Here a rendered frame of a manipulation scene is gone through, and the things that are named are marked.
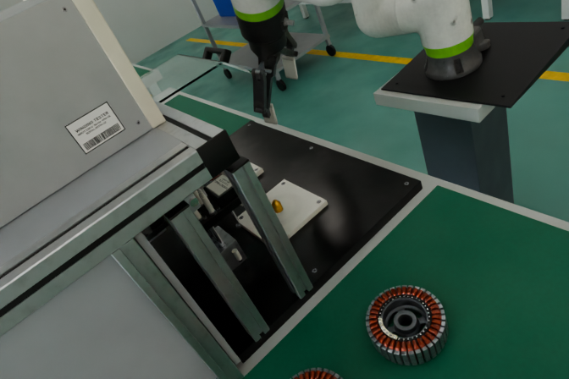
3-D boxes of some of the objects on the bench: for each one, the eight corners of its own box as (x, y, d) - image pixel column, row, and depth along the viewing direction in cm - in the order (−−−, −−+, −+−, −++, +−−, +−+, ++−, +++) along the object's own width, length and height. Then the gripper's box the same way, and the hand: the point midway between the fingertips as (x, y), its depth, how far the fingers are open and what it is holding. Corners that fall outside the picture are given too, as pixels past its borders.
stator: (412, 285, 68) (408, 271, 66) (466, 335, 59) (463, 320, 57) (356, 326, 66) (350, 311, 64) (403, 383, 57) (397, 370, 55)
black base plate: (253, 125, 134) (251, 119, 133) (422, 189, 85) (421, 180, 84) (124, 219, 117) (119, 213, 116) (243, 364, 68) (237, 356, 67)
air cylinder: (229, 242, 90) (218, 224, 87) (247, 258, 84) (236, 238, 81) (210, 258, 88) (197, 240, 85) (228, 275, 82) (215, 256, 79)
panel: (119, 211, 117) (49, 122, 101) (241, 359, 66) (140, 227, 50) (115, 214, 117) (44, 124, 100) (235, 365, 66) (131, 234, 50)
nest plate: (285, 183, 100) (284, 178, 99) (328, 204, 88) (326, 200, 88) (236, 222, 94) (234, 218, 94) (274, 251, 83) (273, 247, 82)
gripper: (257, 81, 75) (278, 146, 93) (305, -13, 85) (314, 63, 104) (220, 74, 77) (246, 139, 95) (270, -16, 88) (285, 57, 106)
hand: (281, 96), depth 99 cm, fingers open, 13 cm apart
